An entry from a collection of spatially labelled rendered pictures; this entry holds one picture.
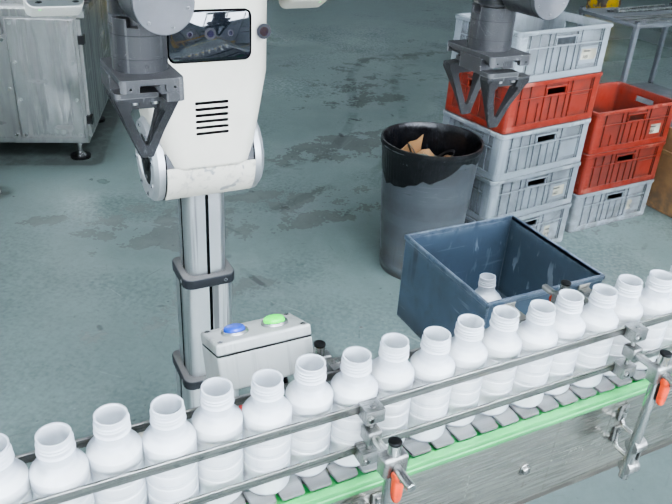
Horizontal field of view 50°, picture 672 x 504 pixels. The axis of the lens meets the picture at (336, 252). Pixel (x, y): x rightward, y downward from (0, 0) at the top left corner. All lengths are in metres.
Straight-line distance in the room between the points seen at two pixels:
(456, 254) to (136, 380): 1.40
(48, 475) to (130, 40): 0.45
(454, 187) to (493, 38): 2.16
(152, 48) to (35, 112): 3.77
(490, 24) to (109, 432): 0.66
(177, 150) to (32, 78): 3.20
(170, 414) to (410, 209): 2.42
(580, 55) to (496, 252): 1.79
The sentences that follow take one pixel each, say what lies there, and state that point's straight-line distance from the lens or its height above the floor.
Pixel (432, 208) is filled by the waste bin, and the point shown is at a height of 0.40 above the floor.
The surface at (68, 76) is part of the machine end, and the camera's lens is 4.43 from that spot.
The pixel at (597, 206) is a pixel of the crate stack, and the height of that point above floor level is 0.12.
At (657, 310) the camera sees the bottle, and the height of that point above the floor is 1.12.
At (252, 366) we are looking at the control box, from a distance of 1.00.
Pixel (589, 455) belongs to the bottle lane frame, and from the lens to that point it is 1.28.
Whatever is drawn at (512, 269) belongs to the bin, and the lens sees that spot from 1.86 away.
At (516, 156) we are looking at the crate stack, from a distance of 3.40.
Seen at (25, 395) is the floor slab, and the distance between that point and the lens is 2.76.
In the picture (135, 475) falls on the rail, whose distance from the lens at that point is 0.84.
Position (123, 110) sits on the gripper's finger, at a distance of 0.79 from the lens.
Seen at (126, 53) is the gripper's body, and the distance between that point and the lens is 0.78.
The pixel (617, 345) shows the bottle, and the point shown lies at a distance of 1.21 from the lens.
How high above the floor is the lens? 1.70
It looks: 29 degrees down
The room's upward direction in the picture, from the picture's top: 4 degrees clockwise
